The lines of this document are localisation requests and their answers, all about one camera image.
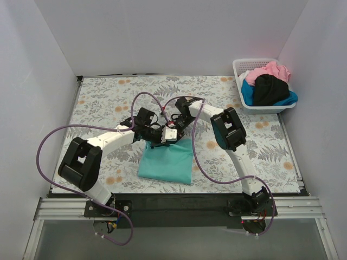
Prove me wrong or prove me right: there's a white plastic laundry basket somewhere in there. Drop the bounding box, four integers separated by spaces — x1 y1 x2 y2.
233 58 298 114

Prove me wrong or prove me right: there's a floral table cloth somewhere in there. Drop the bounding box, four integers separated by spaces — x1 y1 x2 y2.
64 76 304 193

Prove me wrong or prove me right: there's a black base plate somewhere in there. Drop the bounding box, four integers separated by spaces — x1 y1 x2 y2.
83 192 279 230

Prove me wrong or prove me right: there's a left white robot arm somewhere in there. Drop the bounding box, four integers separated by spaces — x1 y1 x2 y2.
58 108 167 206

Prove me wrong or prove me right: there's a teal t shirt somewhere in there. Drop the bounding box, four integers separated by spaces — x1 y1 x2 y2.
138 139 193 185

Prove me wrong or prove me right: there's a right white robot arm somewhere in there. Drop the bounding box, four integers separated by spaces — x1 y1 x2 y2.
173 96 272 214

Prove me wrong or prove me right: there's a black t shirt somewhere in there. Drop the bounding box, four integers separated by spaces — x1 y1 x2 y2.
253 74 290 106

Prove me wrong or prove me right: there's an aluminium frame rail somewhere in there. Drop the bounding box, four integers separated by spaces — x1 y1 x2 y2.
23 196 338 259

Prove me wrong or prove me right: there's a blue t shirt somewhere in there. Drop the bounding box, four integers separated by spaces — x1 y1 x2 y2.
241 80 298 106

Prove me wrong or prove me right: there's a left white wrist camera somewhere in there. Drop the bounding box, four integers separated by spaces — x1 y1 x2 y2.
161 126 178 143

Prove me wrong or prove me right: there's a pink t shirt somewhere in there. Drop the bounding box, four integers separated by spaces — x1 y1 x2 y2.
245 61 291 86

